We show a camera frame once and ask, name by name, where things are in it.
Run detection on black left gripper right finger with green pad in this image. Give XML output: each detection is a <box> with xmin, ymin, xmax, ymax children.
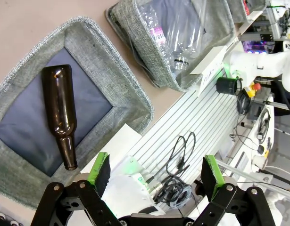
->
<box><xmin>194</xmin><ymin>154</ymin><xmax>279</xmax><ymax>226</ymax></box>

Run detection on black cylinder cup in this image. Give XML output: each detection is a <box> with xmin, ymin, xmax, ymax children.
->
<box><xmin>216</xmin><ymin>76</ymin><xmax>242</xmax><ymax>95</ymax></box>

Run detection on clear plastic bottle pink label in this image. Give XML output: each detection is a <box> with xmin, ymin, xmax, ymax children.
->
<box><xmin>137</xmin><ymin>0</ymin><xmax>176</xmax><ymax>71</ymax></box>

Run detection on brown glass bottle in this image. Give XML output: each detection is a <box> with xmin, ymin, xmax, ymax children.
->
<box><xmin>41</xmin><ymin>64</ymin><xmax>79</xmax><ymax>171</ymax></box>

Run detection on computer with coloured lights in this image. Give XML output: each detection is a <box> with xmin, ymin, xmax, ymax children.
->
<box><xmin>242</xmin><ymin>40</ymin><xmax>276</xmax><ymax>54</ymax></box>

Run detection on black coiled cable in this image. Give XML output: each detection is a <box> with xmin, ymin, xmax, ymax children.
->
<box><xmin>156</xmin><ymin>131</ymin><xmax>198</xmax><ymax>208</ymax></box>

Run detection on aluminium frame rack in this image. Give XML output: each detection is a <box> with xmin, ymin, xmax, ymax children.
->
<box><xmin>265</xmin><ymin>0</ymin><xmax>290</xmax><ymax>41</ymax></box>

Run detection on black strip with white knobs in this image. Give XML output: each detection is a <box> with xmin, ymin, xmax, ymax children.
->
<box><xmin>0</xmin><ymin>210</ymin><xmax>24</xmax><ymax>226</ymax></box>

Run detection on aluminium profile table frame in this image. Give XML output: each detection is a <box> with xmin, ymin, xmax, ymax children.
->
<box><xmin>129</xmin><ymin>68</ymin><xmax>254</xmax><ymax>212</ymax></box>

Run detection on white folded label card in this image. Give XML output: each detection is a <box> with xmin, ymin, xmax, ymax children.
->
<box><xmin>234</xmin><ymin>10</ymin><xmax>264</xmax><ymax>36</ymax></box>
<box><xmin>80</xmin><ymin>124</ymin><xmax>142</xmax><ymax>176</ymax></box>
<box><xmin>189</xmin><ymin>45</ymin><xmax>228</xmax><ymax>97</ymax></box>

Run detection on black tangled cables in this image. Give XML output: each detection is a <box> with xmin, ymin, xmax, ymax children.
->
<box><xmin>229</xmin><ymin>90</ymin><xmax>275</xmax><ymax>151</ymax></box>

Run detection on clear plastic bottle black ring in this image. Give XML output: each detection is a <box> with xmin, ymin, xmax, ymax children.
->
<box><xmin>166</xmin><ymin>9</ymin><xmax>207</xmax><ymax>71</ymax></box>

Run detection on yellow red emergency stop button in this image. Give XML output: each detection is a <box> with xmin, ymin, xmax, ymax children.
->
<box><xmin>243</xmin><ymin>82</ymin><xmax>262</xmax><ymax>97</ymax></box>

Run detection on grey fabric basket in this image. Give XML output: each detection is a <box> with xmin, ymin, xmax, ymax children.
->
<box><xmin>0</xmin><ymin>16</ymin><xmax>155</xmax><ymax>210</ymax></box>
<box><xmin>226</xmin><ymin>0</ymin><xmax>265</xmax><ymax>23</ymax></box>
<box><xmin>105</xmin><ymin>0</ymin><xmax>235</xmax><ymax>92</ymax></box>

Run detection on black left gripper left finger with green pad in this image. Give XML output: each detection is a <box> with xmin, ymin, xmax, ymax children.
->
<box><xmin>30</xmin><ymin>152</ymin><xmax>122</xmax><ymax>226</ymax></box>

